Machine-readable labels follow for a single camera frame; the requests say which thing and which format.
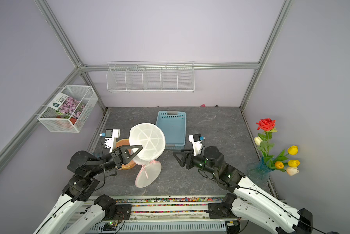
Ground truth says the red artificial rose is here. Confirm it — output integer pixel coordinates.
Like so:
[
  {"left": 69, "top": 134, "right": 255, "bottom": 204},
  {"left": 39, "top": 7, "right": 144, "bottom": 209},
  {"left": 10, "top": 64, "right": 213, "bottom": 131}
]
[{"left": 256, "top": 118, "right": 275, "bottom": 132}]

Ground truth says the teal glass vase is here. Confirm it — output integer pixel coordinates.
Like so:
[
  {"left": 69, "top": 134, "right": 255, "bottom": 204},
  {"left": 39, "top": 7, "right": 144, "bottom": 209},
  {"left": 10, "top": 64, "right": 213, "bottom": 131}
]
[{"left": 247, "top": 157, "right": 273, "bottom": 183}]

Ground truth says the yellow tulip middle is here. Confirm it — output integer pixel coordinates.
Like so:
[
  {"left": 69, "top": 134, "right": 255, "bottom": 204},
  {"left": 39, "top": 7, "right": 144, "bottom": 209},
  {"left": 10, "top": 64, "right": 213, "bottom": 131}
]
[{"left": 288, "top": 160, "right": 301, "bottom": 168}]

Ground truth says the yellow tulip top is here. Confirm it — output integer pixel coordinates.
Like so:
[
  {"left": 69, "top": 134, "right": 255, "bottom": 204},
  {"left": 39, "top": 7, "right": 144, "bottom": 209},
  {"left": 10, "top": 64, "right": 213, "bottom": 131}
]
[{"left": 287, "top": 145, "right": 298, "bottom": 156}]

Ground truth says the purple flower pot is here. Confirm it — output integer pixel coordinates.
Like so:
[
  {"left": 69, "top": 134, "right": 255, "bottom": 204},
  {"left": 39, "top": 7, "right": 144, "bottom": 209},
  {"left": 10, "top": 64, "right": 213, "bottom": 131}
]
[{"left": 56, "top": 97, "right": 86, "bottom": 124}]

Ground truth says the white wire wall shelf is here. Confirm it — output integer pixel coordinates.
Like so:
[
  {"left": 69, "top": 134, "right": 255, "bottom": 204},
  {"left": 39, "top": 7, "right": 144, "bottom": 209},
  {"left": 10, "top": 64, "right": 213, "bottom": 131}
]
[{"left": 106, "top": 60, "right": 195, "bottom": 93}]

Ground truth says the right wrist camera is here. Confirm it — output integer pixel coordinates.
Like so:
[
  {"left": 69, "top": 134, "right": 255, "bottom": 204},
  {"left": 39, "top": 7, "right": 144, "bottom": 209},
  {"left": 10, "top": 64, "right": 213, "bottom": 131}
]
[{"left": 189, "top": 134, "right": 204, "bottom": 157}]

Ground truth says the yellow tulip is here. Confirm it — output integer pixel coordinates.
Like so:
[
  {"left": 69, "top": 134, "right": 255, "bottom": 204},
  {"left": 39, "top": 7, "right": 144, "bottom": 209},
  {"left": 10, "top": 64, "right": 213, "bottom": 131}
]
[
  {"left": 288, "top": 160, "right": 301, "bottom": 168},
  {"left": 287, "top": 145, "right": 298, "bottom": 156}
]

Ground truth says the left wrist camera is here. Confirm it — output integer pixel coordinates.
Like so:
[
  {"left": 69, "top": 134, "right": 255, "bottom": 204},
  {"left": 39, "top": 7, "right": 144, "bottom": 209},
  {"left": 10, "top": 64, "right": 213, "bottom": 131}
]
[{"left": 99, "top": 129, "right": 120, "bottom": 153}]

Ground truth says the pink trimmed mesh bag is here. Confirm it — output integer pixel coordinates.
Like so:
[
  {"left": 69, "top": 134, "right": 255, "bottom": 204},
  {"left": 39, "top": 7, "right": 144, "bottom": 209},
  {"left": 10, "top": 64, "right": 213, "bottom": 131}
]
[{"left": 135, "top": 160, "right": 162, "bottom": 188}]

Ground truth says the light blue plastic basket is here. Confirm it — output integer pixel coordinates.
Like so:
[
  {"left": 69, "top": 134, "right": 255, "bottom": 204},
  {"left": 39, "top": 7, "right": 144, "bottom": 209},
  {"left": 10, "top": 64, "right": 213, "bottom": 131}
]
[{"left": 156, "top": 111, "right": 186, "bottom": 151}]

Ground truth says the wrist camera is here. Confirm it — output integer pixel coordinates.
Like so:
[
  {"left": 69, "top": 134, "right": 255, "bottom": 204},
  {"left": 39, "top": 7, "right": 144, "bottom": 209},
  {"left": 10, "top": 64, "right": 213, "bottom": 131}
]
[
  {"left": 99, "top": 129, "right": 120, "bottom": 153},
  {"left": 189, "top": 134, "right": 204, "bottom": 157}
]

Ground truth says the orange tulip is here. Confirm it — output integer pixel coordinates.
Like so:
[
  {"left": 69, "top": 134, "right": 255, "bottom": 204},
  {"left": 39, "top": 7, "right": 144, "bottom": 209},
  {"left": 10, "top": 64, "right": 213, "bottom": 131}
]
[{"left": 274, "top": 161, "right": 284, "bottom": 170}]

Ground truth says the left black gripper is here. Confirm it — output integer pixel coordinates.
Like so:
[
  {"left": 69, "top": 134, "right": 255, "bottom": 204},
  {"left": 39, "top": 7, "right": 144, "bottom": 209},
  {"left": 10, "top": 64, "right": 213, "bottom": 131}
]
[{"left": 89, "top": 144, "right": 143, "bottom": 176}]

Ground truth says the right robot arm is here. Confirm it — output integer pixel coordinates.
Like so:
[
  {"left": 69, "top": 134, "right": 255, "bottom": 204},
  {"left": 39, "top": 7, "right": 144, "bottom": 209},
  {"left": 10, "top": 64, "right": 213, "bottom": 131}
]
[{"left": 173, "top": 146, "right": 320, "bottom": 234}]

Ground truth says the pink white tulip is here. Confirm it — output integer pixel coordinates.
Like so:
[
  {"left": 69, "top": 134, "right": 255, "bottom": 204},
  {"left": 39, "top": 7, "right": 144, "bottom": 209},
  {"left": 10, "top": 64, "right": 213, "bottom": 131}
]
[{"left": 286, "top": 167, "right": 299, "bottom": 176}]

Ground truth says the white tulip bud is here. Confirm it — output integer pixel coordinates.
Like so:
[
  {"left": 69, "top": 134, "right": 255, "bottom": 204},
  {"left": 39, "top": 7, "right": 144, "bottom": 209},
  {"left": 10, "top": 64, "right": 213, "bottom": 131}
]
[{"left": 254, "top": 136, "right": 263, "bottom": 146}]

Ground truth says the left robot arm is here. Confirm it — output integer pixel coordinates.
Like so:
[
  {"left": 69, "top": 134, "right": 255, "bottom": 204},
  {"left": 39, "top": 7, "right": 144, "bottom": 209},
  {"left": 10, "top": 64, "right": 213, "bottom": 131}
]
[{"left": 35, "top": 145, "right": 143, "bottom": 234}]

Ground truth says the white wire side basket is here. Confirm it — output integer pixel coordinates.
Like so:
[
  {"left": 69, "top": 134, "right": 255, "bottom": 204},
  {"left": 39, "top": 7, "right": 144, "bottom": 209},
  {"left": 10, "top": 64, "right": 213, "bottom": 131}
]
[{"left": 37, "top": 85, "right": 98, "bottom": 133}]

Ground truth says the white mesh laundry bag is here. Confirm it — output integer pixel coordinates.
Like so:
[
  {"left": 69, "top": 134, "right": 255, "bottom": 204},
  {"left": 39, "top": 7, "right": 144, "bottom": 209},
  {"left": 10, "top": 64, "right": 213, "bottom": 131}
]
[{"left": 129, "top": 123, "right": 166, "bottom": 165}]

